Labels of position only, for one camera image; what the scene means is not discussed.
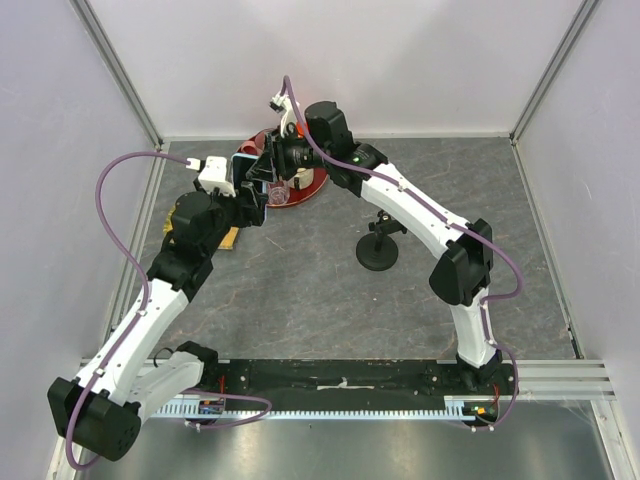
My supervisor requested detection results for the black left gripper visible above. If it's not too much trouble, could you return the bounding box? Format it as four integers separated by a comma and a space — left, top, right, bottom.
194, 176, 267, 256

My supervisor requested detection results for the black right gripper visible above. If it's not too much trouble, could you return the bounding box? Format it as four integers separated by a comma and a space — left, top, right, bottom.
246, 124, 330, 185

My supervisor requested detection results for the smartphone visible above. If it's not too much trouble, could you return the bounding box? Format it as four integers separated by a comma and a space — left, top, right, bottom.
231, 153, 268, 197

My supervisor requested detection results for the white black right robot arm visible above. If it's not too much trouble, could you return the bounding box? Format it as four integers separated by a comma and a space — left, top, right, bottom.
250, 93, 502, 394

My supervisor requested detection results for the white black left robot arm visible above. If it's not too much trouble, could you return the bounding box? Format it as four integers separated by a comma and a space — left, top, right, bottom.
47, 181, 268, 461

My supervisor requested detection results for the black phone stand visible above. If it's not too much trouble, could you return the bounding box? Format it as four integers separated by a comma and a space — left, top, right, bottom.
356, 210, 408, 272

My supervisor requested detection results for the pink floral mug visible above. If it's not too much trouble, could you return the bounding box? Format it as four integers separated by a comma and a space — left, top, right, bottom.
238, 130, 267, 156

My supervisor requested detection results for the orange bowl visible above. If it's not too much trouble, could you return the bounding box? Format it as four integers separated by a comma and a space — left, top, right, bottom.
296, 122, 306, 138

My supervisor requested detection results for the cream ceramic mug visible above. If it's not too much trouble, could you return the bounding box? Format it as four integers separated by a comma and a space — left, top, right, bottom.
288, 168, 314, 191

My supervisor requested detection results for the round red tray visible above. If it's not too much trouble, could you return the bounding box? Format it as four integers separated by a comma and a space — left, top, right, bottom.
236, 130, 332, 208

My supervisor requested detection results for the yellow bamboo tray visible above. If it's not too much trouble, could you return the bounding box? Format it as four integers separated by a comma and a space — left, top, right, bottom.
162, 206, 239, 251

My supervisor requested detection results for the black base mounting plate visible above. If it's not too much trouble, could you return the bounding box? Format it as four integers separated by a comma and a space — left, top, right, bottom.
202, 359, 515, 410

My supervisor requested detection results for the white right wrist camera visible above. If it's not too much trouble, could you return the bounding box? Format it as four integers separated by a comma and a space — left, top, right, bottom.
270, 93, 299, 138

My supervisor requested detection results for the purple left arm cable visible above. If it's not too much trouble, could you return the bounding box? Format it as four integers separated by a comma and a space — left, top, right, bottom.
64, 150, 274, 471

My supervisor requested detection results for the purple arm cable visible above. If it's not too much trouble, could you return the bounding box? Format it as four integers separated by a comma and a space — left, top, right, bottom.
281, 75, 525, 432
64, 150, 274, 471

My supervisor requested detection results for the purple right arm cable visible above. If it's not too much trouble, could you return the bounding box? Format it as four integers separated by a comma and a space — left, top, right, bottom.
281, 75, 525, 432

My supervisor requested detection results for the slotted grey cable duct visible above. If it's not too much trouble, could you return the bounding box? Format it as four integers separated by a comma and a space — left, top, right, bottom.
152, 395, 501, 424

